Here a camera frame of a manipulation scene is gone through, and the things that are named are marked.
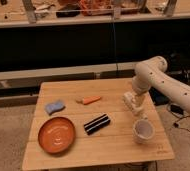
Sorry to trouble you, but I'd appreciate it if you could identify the white bottle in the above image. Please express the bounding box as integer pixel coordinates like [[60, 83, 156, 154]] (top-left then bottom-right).
[[123, 92, 147, 119]]

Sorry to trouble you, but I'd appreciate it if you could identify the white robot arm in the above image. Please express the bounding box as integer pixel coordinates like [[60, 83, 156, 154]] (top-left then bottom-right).
[[132, 56, 190, 114]]

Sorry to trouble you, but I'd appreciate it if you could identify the white cup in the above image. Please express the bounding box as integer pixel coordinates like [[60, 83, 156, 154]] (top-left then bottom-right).
[[132, 119, 155, 144]]

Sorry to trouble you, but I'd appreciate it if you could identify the black white striped block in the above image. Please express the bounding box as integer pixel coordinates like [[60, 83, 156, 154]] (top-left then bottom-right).
[[84, 114, 111, 135]]

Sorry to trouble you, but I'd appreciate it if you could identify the orange toy carrot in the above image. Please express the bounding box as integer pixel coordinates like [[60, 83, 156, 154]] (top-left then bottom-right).
[[75, 96, 102, 105]]

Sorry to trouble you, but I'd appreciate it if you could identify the wooden table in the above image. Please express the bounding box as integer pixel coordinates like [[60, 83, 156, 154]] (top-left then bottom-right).
[[22, 78, 174, 171]]

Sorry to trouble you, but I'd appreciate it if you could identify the blue sponge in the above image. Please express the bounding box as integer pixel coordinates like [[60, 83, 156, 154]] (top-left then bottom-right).
[[45, 101, 65, 115]]

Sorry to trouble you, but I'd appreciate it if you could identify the orange plate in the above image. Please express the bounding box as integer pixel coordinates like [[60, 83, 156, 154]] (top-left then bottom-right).
[[38, 117, 75, 154]]

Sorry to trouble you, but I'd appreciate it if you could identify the cluttered background shelf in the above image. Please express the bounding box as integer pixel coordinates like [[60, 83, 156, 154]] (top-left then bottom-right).
[[0, 0, 190, 28]]

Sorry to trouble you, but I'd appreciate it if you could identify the black cable on floor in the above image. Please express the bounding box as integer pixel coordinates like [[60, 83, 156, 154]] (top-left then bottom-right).
[[168, 104, 190, 168]]

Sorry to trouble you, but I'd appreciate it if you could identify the hanging black cable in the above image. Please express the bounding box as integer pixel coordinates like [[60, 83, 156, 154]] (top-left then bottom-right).
[[111, 0, 120, 75]]

